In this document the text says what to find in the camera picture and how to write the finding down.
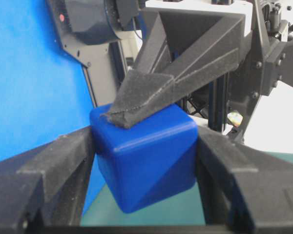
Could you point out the blue cube block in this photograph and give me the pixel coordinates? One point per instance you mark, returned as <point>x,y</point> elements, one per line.
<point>151,161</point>

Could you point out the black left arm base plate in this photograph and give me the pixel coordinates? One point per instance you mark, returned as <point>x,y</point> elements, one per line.
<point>89,31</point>

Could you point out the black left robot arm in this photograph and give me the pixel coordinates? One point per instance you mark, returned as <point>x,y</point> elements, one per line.
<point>213,97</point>

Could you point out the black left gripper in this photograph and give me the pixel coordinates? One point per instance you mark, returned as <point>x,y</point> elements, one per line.
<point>270,60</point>

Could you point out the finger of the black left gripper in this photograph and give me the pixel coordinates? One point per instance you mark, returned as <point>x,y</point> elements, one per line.
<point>182,51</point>

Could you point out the blue table cloth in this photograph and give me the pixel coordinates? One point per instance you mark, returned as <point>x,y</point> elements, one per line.
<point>43,90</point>

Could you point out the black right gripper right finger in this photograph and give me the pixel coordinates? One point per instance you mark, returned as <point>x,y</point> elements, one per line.
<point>246,189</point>

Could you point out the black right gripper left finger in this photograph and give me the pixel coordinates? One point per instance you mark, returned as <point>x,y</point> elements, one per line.
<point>47,185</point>

